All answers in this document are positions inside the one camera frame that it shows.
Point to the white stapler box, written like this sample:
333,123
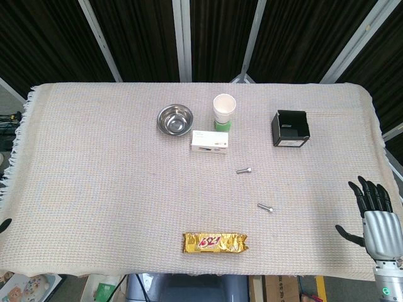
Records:
209,141

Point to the white paper cup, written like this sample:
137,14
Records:
224,104
222,118

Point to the colourful printed box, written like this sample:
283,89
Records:
28,287

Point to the gold biscuit packet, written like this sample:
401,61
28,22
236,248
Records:
214,243

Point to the beige woven tablecloth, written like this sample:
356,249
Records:
94,188

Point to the grey metal frame post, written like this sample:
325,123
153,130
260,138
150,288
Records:
357,37
183,41
100,41
252,31

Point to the brown cardboard box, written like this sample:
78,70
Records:
277,289

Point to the open black cardboard box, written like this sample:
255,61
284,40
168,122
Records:
291,129

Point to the grey metal frame bar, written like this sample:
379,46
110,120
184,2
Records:
393,130
9,88

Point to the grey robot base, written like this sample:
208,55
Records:
195,289

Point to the green booklet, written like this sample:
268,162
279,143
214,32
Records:
105,289

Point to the stainless steel bowl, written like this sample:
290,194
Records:
175,120

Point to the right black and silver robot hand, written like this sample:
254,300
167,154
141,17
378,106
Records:
382,229

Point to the black pleated curtain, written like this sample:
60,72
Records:
141,31

